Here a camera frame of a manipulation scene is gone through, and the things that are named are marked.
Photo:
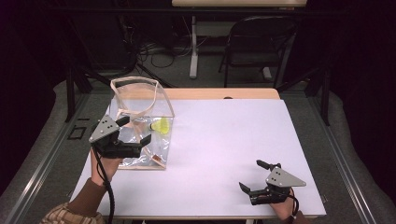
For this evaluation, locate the black metal stand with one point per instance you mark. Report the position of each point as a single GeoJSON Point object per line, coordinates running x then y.
{"type": "Point", "coordinates": [325, 93]}
{"type": "Point", "coordinates": [71, 93]}

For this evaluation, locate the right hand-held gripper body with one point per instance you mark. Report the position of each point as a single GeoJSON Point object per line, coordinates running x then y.
{"type": "Point", "coordinates": [277, 186]}

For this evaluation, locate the black folding chair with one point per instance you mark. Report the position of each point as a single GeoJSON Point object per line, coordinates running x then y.
{"type": "Point", "coordinates": [258, 40]}

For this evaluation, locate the white-legged desk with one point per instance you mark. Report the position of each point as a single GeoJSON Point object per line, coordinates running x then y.
{"type": "Point", "coordinates": [194, 46]}

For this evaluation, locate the person's right hand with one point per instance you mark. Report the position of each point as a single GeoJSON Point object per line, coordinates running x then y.
{"type": "Point", "coordinates": [285, 208]}

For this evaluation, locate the yellow shuttlecock white tip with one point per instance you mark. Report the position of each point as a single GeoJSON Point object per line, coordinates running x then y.
{"type": "Point", "coordinates": [162, 126]}

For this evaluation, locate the person's plaid clothing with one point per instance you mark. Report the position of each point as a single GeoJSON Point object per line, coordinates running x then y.
{"type": "Point", "coordinates": [71, 216]}

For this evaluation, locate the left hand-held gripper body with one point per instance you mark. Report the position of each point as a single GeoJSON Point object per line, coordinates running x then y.
{"type": "Point", "coordinates": [107, 137]}

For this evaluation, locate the person's left hand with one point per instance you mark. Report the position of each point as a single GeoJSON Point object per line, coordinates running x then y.
{"type": "Point", "coordinates": [107, 169]}

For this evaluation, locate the clear plastic bag beige trim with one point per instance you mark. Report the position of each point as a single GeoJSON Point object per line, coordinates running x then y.
{"type": "Point", "coordinates": [140, 149]}

